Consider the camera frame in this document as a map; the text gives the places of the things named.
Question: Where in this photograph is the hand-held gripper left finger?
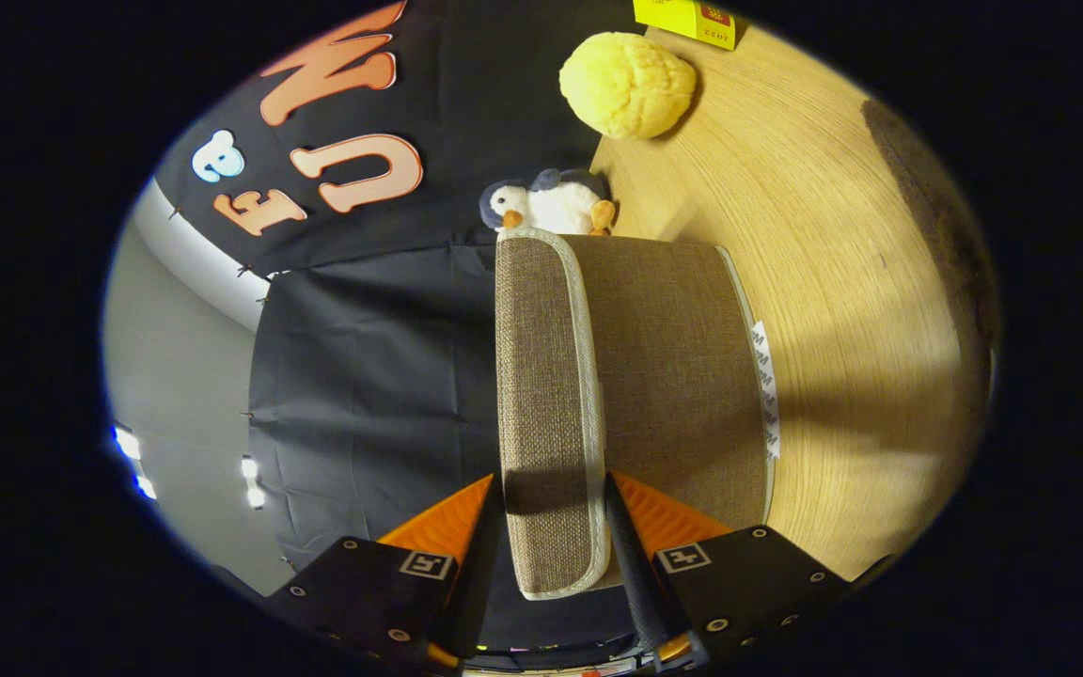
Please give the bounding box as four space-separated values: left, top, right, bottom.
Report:
264 473 507 676

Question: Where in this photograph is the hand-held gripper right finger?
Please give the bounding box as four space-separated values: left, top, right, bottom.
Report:
604 470 855 676

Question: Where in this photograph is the brown fabric storage box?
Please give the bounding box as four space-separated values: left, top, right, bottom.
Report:
494 228 780 601

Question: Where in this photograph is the penguin plush toy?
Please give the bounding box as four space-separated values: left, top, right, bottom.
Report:
479 169 616 236

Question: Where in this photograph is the yellow plush bread toy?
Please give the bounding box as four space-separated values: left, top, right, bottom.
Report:
558 31 698 142

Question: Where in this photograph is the yellow book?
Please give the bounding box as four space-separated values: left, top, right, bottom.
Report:
633 0 738 51

